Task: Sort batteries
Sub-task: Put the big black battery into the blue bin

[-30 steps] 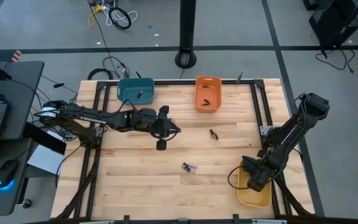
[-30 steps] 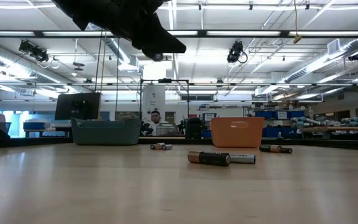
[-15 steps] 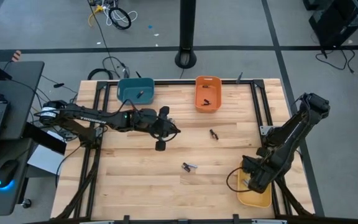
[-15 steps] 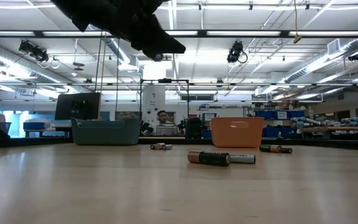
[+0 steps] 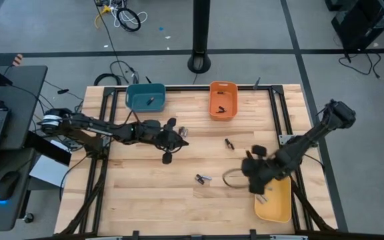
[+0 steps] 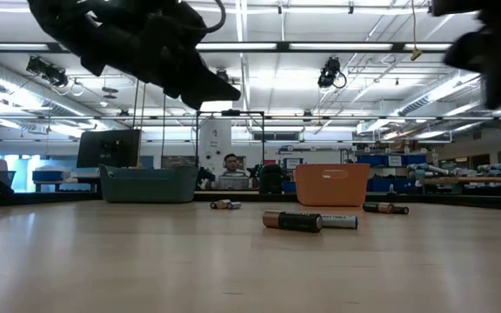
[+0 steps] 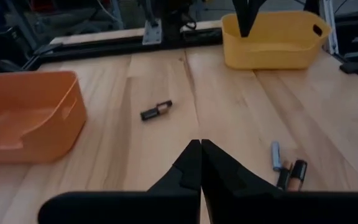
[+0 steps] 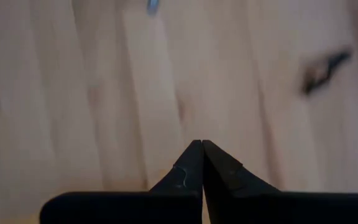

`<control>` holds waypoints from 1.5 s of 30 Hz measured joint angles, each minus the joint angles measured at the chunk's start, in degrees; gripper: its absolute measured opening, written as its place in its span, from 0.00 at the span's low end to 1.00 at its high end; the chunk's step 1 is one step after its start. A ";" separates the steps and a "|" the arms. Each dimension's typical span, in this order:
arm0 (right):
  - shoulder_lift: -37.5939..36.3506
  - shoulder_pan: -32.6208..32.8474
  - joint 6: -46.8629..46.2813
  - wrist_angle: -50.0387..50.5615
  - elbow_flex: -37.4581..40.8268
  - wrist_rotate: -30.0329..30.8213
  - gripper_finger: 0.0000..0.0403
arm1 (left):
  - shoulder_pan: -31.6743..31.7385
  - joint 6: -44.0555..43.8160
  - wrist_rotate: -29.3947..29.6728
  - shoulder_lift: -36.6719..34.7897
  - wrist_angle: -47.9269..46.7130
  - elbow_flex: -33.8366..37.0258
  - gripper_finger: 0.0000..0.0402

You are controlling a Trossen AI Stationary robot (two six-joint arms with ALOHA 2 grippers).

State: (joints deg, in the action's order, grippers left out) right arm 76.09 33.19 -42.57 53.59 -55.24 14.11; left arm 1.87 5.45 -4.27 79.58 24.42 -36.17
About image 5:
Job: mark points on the grey metal bar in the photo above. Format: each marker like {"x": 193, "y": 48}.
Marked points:
{"x": 256, "y": 83}

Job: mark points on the silver metal bracket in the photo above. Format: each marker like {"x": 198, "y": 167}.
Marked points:
{"x": 287, "y": 140}

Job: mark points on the silver Kirkland battery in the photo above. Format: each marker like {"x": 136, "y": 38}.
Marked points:
{"x": 264, "y": 197}
{"x": 207, "y": 178}
{"x": 181, "y": 130}
{"x": 259, "y": 200}
{"x": 185, "y": 132}

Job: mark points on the black desk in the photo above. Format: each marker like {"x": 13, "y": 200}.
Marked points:
{"x": 25, "y": 100}

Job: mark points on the teal plastic bin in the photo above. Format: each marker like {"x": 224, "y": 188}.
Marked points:
{"x": 138, "y": 100}

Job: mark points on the black caster wheel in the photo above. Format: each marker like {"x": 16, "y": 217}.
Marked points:
{"x": 28, "y": 218}

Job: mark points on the white box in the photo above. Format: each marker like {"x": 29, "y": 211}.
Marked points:
{"x": 48, "y": 171}

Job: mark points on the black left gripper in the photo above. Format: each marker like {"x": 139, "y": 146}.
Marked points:
{"x": 162, "y": 138}

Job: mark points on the black pole with base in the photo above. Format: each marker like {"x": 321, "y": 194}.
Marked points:
{"x": 201, "y": 33}

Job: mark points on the black computer mouse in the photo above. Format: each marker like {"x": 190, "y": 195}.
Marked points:
{"x": 7, "y": 185}

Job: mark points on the orange plastic bin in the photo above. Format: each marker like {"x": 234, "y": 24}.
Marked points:
{"x": 230, "y": 100}

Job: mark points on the black aluminium rig frame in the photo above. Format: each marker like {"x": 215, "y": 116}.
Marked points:
{"x": 185, "y": 88}

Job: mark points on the orange white striped marker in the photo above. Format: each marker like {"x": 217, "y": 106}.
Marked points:
{"x": 17, "y": 60}

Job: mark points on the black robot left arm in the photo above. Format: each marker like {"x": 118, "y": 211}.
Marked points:
{"x": 92, "y": 128}

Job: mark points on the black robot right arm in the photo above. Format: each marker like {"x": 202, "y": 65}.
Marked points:
{"x": 308, "y": 138}

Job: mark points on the black panel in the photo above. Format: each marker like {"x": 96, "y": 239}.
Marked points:
{"x": 48, "y": 148}

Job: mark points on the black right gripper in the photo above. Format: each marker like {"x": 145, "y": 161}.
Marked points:
{"x": 262, "y": 166}

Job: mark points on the black cabinet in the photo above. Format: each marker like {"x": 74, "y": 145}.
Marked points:
{"x": 365, "y": 20}

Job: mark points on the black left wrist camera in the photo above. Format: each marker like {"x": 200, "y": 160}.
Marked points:
{"x": 152, "y": 126}

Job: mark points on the black marker pen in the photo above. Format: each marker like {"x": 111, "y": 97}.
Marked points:
{"x": 63, "y": 91}

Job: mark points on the yellow plastic bin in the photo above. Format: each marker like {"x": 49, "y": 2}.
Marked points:
{"x": 278, "y": 203}

